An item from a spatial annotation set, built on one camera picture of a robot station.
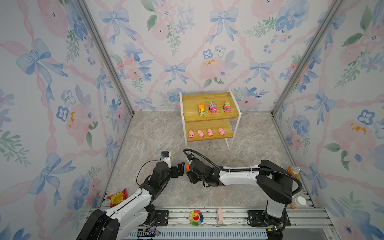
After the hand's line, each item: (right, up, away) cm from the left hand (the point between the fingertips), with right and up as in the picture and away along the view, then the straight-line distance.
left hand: (178, 162), depth 86 cm
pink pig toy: (+25, +17, 0) cm, 31 cm away
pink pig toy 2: (+18, +17, 0) cm, 25 cm away
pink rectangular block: (+22, -24, -12) cm, 35 cm away
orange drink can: (+62, -3, -7) cm, 63 cm away
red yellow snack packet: (-30, -16, -9) cm, 35 cm away
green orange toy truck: (+13, +28, -13) cm, 33 cm away
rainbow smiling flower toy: (+10, -25, -12) cm, 29 cm away
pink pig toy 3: (+14, +16, 0) cm, 21 cm away
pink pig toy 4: (+8, +16, 0) cm, 18 cm away
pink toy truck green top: (+26, +30, -11) cm, 41 cm away
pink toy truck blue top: (+18, +30, -12) cm, 37 cm away
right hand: (+7, -5, +2) cm, 9 cm away
